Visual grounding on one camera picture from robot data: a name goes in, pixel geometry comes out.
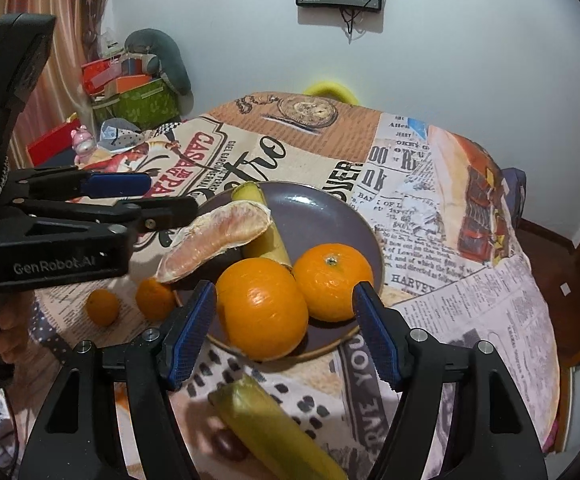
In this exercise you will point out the red box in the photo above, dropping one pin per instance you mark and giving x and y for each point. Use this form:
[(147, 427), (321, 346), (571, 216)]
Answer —
[(52, 143)]

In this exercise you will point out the large orange with sticker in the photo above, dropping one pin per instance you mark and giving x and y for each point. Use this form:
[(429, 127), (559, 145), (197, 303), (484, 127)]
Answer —
[(261, 309)]

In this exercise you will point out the orange mandarin with stem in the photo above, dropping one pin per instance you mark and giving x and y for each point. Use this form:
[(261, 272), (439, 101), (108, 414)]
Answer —
[(326, 275)]

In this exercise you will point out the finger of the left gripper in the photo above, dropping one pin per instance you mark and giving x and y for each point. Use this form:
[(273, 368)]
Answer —
[(100, 185), (161, 213)]

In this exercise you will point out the printed newspaper pattern tablecloth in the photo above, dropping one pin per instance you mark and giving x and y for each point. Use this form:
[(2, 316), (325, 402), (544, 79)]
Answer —
[(436, 205)]

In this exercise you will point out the striped curtain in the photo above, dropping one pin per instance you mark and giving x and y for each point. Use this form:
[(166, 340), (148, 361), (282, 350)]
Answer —
[(59, 92)]

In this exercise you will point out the person's left hand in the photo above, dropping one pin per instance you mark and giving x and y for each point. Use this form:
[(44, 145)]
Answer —
[(15, 314)]

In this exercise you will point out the pink toy figure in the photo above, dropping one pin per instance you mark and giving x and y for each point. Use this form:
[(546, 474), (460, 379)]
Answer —
[(83, 144)]

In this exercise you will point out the tiny orange kumquat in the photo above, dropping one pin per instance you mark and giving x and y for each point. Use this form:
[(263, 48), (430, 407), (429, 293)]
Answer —
[(102, 307)]

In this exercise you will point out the yellow chair back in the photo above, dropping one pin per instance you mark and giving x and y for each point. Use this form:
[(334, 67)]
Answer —
[(332, 90)]

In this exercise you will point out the grey neck pillow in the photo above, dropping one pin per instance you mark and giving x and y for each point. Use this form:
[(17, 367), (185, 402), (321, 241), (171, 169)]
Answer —
[(165, 55)]

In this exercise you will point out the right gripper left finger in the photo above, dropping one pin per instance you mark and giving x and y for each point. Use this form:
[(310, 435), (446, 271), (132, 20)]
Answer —
[(185, 331)]

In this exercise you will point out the small orange mandarin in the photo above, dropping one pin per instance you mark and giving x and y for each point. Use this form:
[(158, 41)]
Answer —
[(154, 300)]

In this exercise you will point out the purple ceramic plate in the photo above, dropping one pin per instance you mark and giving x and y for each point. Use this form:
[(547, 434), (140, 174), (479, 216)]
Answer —
[(315, 219)]

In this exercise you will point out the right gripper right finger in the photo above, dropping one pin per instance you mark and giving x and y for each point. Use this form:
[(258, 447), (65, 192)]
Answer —
[(385, 332)]

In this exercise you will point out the green storage box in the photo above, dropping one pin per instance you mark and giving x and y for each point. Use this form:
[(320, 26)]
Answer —
[(147, 106)]

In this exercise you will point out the dark red grape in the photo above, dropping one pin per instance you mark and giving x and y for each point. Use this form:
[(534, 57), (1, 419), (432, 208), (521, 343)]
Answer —
[(228, 445)]

